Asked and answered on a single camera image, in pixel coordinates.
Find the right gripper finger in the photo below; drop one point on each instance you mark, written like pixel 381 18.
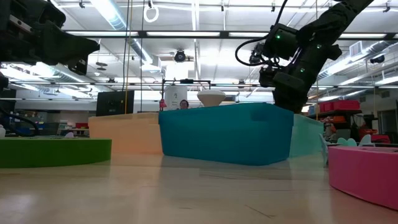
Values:
pixel 297 102
pixel 279 98

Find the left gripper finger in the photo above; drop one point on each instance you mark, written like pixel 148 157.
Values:
pixel 71 46
pixel 81 67

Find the purple staple remover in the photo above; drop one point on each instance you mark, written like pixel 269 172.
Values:
pixel 69 135

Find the silver staple remover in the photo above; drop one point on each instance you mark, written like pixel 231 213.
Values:
pixel 366 140

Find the green tape roll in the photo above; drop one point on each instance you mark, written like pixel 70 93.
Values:
pixel 56 154

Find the pink tape roll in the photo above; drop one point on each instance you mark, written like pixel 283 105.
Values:
pixel 363 174

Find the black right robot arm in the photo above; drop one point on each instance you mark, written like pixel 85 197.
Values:
pixel 339 15

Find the mint green translucent bin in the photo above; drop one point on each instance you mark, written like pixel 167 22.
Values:
pixel 306 137

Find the red storage bins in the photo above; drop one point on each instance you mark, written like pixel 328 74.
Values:
pixel 340 105

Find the black monitor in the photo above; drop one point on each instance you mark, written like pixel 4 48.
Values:
pixel 115 102

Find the blue plastic bin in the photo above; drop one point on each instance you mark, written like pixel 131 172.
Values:
pixel 224 133

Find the white bulb table lamp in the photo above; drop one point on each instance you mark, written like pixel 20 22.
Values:
pixel 211 97

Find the orange translucent plastic bin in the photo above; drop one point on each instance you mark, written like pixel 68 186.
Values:
pixel 124 133

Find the red crate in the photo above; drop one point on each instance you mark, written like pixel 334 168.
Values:
pixel 376 138

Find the small red object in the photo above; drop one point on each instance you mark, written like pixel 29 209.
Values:
pixel 163 104

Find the black ceiling fixture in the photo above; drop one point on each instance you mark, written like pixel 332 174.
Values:
pixel 377 59

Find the person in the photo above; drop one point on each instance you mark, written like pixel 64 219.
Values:
pixel 184 104

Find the white pillar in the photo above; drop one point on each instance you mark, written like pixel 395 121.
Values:
pixel 175 96

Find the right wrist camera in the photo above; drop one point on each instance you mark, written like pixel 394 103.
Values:
pixel 281 42

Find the distant black rig frame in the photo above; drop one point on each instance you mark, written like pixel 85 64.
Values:
pixel 186 81

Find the black overhead camera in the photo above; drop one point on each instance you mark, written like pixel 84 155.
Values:
pixel 179 56

